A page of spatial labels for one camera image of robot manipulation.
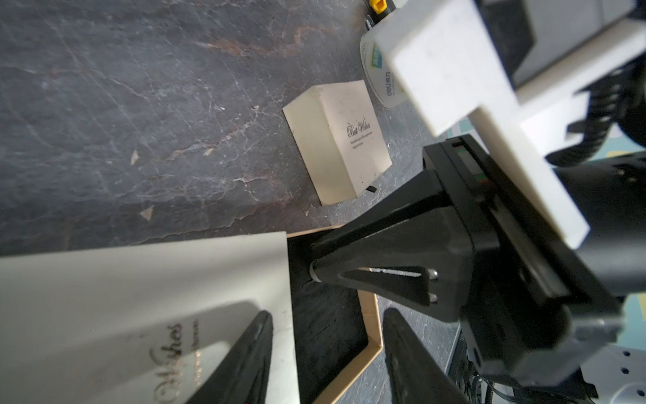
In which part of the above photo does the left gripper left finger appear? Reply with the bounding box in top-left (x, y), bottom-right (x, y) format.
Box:
top-left (188, 311), bottom-right (274, 404)

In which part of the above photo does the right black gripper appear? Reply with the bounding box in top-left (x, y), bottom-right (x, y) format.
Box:
top-left (311, 136), bottom-right (623, 386)

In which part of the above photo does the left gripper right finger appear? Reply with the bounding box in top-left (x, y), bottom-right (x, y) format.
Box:
top-left (382, 307), bottom-right (467, 404)

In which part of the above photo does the cream tan-drawer jewelry box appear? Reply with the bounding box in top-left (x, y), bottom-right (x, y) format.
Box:
top-left (1, 232), bottom-right (383, 403)

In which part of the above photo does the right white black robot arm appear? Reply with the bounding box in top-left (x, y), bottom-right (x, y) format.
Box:
top-left (310, 1), bottom-right (645, 388)

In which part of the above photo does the clear tape roll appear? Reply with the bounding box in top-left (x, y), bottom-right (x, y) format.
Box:
top-left (360, 29), bottom-right (406, 109)

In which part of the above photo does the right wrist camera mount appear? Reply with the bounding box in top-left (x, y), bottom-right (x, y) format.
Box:
top-left (369, 1), bottom-right (645, 249)

